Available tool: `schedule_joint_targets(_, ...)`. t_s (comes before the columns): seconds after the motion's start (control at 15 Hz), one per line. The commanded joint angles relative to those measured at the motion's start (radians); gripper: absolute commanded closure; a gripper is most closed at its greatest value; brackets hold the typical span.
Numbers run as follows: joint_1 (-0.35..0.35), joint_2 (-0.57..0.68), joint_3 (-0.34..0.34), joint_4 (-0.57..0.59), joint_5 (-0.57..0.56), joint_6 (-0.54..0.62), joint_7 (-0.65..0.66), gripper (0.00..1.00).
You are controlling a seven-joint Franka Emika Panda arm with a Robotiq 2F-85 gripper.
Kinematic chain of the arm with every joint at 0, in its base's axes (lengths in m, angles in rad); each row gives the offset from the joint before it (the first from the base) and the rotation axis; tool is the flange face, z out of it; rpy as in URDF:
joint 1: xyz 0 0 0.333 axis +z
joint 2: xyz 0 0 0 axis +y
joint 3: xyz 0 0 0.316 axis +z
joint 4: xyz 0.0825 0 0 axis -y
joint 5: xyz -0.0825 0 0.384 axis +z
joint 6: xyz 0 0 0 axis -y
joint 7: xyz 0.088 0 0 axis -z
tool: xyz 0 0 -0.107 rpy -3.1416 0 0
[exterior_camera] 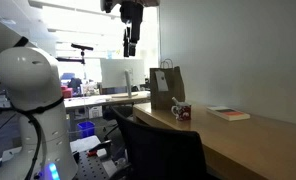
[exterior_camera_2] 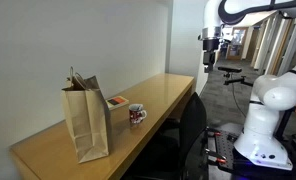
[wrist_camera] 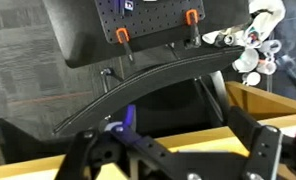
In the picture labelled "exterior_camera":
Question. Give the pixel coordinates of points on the white book with orange cover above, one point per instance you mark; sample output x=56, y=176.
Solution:
x=228, y=113

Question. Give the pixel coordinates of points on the brown paper bag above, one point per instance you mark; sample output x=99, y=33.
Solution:
x=166, y=88

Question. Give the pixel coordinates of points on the light wooden office desk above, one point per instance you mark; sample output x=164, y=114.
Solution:
x=101, y=100

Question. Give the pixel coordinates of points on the white cardboard box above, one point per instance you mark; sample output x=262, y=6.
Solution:
x=95, y=111

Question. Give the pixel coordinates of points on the red patterned white mug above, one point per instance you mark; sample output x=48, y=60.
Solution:
x=183, y=111

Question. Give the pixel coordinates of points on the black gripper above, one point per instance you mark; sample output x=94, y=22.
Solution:
x=131, y=15

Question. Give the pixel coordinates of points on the blue plastic bin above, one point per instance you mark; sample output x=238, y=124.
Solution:
x=86, y=128

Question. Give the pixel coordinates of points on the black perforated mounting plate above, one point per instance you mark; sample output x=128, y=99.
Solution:
x=91, y=166

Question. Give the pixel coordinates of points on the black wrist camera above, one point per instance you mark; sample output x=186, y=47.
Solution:
x=107, y=5

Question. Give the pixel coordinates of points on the white computer monitor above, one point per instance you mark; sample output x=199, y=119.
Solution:
x=121, y=71

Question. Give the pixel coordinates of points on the black camera on tripod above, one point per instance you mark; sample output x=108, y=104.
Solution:
x=82, y=47

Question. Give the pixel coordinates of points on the red box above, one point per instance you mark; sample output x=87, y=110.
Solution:
x=67, y=92

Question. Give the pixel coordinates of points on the black office chair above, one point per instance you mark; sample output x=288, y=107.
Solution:
x=161, y=150

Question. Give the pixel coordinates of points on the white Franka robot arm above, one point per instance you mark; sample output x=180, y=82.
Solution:
x=31, y=86

